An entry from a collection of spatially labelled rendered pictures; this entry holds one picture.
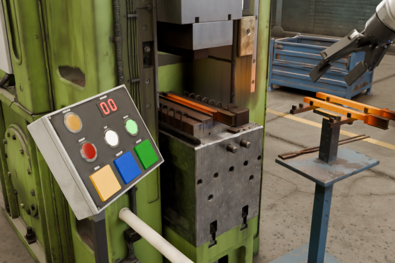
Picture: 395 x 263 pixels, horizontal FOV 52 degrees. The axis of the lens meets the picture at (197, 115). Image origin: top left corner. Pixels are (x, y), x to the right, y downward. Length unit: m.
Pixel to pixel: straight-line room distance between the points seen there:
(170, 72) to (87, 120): 0.97
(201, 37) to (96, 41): 0.37
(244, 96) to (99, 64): 0.77
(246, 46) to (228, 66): 0.12
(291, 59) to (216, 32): 4.03
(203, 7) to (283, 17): 9.30
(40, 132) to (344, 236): 2.09
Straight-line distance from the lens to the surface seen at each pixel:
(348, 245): 2.69
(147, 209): 1.76
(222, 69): 1.90
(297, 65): 5.49
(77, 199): 1.10
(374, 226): 2.93
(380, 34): 1.05
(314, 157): 2.06
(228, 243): 1.90
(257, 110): 2.04
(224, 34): 1.58
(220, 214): 1.76
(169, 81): 2.05
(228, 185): 1.72
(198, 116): 1.63
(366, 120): 1.84
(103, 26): 1.44
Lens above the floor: 1.53
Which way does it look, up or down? 19 degrees down
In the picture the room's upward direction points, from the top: straight up
